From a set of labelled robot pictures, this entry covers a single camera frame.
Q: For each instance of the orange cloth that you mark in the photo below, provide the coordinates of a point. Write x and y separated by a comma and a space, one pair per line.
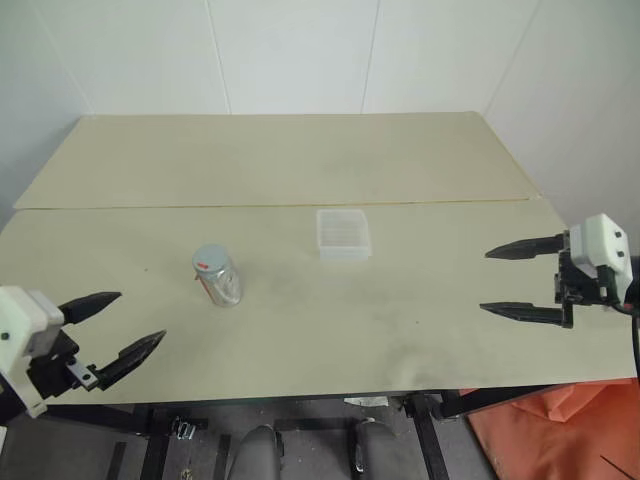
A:
560, 435

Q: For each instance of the clear plastic jar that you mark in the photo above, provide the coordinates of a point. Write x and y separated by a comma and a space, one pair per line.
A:
225, 287

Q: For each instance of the black metal table frame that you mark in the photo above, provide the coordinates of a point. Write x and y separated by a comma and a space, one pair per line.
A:
160, 430

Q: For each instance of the silver metal clip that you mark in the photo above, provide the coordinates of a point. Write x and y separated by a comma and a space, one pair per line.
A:
184, 430

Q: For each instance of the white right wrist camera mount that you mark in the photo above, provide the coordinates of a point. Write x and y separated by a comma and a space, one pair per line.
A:
600, 240

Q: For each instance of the clear plastic container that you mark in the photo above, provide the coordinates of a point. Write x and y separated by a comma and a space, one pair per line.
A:
344, 234

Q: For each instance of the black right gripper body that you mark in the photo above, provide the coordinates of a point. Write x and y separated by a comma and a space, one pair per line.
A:
575, 287

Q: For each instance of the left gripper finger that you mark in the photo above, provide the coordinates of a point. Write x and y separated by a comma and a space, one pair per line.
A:
87, 306
132, 357

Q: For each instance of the white label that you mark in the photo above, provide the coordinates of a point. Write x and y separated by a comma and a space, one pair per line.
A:
367, 401

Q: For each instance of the light blue plastic jar lid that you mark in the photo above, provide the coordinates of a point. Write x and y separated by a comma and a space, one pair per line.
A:
209, 257

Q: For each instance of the dark rounded shape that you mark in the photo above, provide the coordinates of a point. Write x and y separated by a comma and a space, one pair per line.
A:
257, 455

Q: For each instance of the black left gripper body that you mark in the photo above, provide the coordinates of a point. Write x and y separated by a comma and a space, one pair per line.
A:
50, 372

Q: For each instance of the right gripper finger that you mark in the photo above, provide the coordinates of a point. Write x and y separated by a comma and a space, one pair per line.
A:
530, 248
530, 313

